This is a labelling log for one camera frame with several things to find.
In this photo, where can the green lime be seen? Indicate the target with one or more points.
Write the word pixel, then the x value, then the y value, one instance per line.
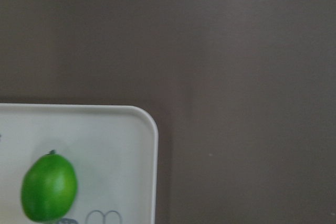
pixel 49 188

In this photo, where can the white rabbit tray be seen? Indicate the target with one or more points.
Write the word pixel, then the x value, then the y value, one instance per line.
pixel 113 149

